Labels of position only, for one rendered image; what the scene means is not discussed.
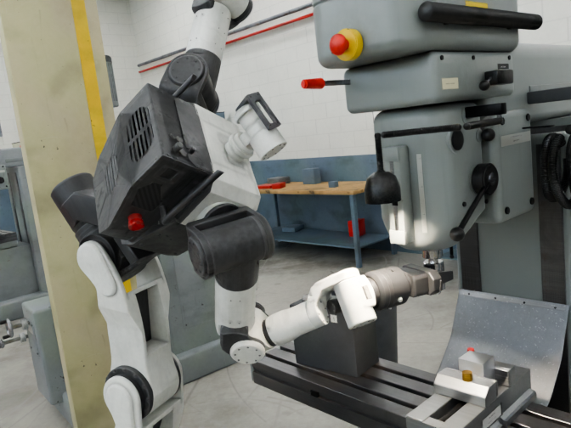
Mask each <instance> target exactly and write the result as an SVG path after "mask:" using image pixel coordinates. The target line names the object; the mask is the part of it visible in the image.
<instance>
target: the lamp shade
mask: <svg viewBox="0 0 571 428"><path fill-rule="evenodd" d="M401 200H402V199H401V188H400V185H399V181H398V179H397V177H396V176H395V175H394V174H392V173H391V172H385V171H381V172H379V171H376V172H374V173H372V174H371V175H370V176H369V177H368V178H367V179H366V183H365V204H368V205H382V204H390V203H395V202H399V201H401Z"/></svg>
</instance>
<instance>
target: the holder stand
mask: <svg viewBox="0 0 571 428"><path fill-rule="evenodd" d="M308 295H309V293H308V294H306V295H304V296H302V299H300V300H298V301H295V302H293V303H292V304H290V308H291V307H294V306H296V305H298V304H301V303H303V302H305V301H306V300H307V299H308ZM326 309H327V305H326ZM327 312H328V315H329V323H328V324H326V325H324V326H321V327H319V328H318V329H314V330H312V331H309V332H308V333H306V334H303V335H300V336H299V337H297V338H296V339H295V340H294V346H295V353H296V360H297V363H300V364H303V365H307V366H310V367H314V368H318V369H324V370H328V371H331V372H336V373H339V374H343V375H349V376H353V377H357V378H358V377H360V376H361V375H362V374H363V373H364V372H365V371H367V370H368V369H369V368H371V367H372V366H373V365H375V364H376V363H378V362H379V355H378V346H377V337H376V321H373V322H372V323H369V324H367V325H364V326H361V327H358V328H356V329H349V328H348V325H347V322H346V320H345V318H344V316H343V313H337V314H334V315H331V314H330V313H329V311H328V309H327Z"/></svg>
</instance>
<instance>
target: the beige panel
mask: <svg viewBox="0 0 571 428"><path fill-rule="evenodd" d="M0 39H1V44H2V48H3V57H4V61H5V65H6V71H7V75H8V84H9V88H10V92H11V98H12V102H13V106H14V115H15V120H16V125H17V129H18V134H19V138H20V147H21V151H22V156H23V161H24V165H25V174H26V178H27V183H28V188H29V192H30V197H31V205H32V210H33V215H34V219H35V224H36V229H37V237H38V242H39V246H40V251H41V256H42V264H43V269H44V273H45V278H46V283H47V287H48V296H49V300H50V305H51V309H52V314H53V319H54V327H55V332H56V336H57V342H58V346H59V355H60V359H61V363H62V369H63V373H64V377H65V386H66V390H67V395H68V400H69V404H70V409H71V418H72V422H73V427H74V428H115V426H116V424H115V421H114V419H113V417H112V414H111V412H110V410H109V409H108V407H107V405H106V403H105V399H104V386H105V380H106V377H107V375H108V373H109V372H110V368H111V353H110V340H109V335H108V328H107V323H106V321H105V318H104V316H103V315H102V313H101V311H100V310H99V306H98V297H97V290H96V288H95V286H94V285H93V283H92V281H91V280H90V279H89V278H88V276H87V275H86V274H85V273H84V272H83V271H82V270H81V269H80V267H79V265H78V262H77V251H78V249H79V242H78V240H77V239H76V237H75V233H74V232H73V231H72V229H71V227H70V226H69V224H68V223H67V221H66V220H65V218H64V217H63V215H62V214H61V212H60V210H59V208H58V207H57V206H56V205H55V203H54V201H53V199H52V198H51V193H52V190H53V189H54V187H55V186H56V185H57V184H59V183H60V182H62V181H63V180H65V179H67V178H68V177H70V176H73V175H75V174H78V173H82V172H87V173H90V174H92V176H94V173H95V170H96V166H97V163H98V159H99V156H100V154H101V152H102V150H103V148H104V146H105V143H106V141H107V138H108V137H109V135H110V132H111V130H112V127H113V126H114V124H115V122H116V119H115V114H114V109H113V103H112V97H111V92H110V83H109V77H108V71H107V66H106V61H105V51H104V45H103V40H102V35H101V29H100V23H99V14H98V8H97V3H96V0H0Z"/></svg>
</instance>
